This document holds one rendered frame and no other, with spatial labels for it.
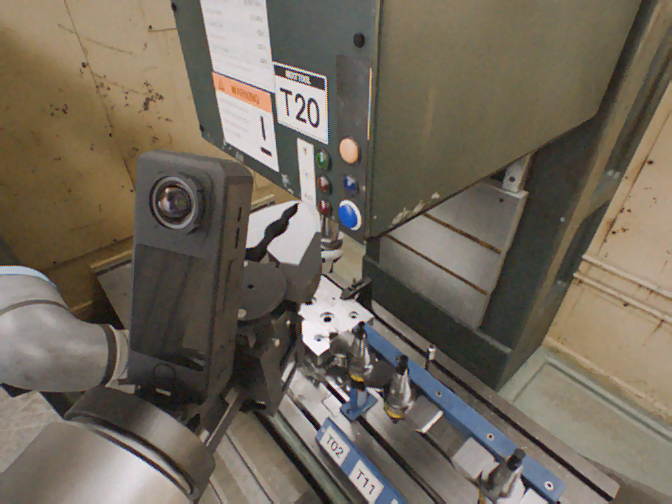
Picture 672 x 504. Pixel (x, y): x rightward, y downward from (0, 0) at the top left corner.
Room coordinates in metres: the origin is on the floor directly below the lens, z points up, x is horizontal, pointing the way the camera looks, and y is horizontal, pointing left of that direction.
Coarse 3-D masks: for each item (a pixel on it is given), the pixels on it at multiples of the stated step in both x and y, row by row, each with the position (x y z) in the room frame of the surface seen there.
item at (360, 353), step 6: (354, 336) 0.51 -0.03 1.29; (366, 336) 0.51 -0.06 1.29; (354, 342) 0.50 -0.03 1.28; (360, 342) 0.50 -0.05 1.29; (366, 342) 0.50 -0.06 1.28; (354, 348) 0.50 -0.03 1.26; (360, 348) 0.49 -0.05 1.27; (366, 348) 0.50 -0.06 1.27; (354, 354) 0.50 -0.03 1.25; (360, 354) 0.49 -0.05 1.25; (366, 354) 0.49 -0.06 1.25; (354, 360) 0.49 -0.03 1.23; (360, 360) 0.49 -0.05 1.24; (366, 360) 0.49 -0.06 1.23
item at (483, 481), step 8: (488, 464) 0.29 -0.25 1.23; (496, 464) 0.29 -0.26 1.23; (488, 472) 0.27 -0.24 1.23; (480, 480) 0.27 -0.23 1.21; (520, 480) 0.26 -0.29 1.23; (480, 488) 0.26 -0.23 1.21; (488, 488) 0.25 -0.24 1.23; (520, 488) 0.25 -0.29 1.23; (488, 496) 0.25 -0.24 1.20; (496, 496) 0.24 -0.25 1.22; (520, 496) 0.24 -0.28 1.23
